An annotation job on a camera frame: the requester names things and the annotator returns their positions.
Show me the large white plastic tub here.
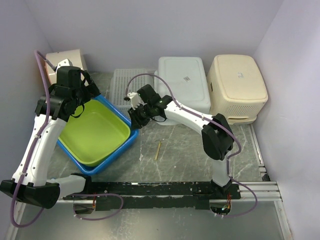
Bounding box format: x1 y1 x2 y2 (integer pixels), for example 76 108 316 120
153 56 211 114

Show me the green plastic tray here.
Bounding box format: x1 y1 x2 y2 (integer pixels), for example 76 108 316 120
58 99 132 168

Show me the cream cylindrical container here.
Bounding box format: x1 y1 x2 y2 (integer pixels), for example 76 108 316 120
45 49 87 85

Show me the beige perforated laundry basket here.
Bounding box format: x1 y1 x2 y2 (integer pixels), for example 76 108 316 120
206 54 268 125

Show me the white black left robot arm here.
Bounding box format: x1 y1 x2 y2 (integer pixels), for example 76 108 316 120
0 66 100 209

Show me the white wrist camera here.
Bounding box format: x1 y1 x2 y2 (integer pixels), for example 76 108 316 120
127 92 141 110
55 58 73 72

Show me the blue plastic tray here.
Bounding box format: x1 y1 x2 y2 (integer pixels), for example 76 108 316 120
56 93 140 175

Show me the black base bar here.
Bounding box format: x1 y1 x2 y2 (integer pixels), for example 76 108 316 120
62 181 242 212

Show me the white perforated basket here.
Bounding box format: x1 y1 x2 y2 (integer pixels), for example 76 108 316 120
108 68 154 120

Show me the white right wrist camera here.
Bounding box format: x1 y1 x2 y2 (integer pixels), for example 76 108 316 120
127 92 141 110

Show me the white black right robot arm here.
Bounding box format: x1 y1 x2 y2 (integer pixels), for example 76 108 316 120
124 84 234 199

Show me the small wooden stick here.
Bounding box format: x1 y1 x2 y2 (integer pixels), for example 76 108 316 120
154 141 162 161

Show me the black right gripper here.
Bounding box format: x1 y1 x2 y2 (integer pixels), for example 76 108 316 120
127 103 153 131

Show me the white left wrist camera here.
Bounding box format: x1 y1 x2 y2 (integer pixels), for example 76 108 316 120
55 58 73 72

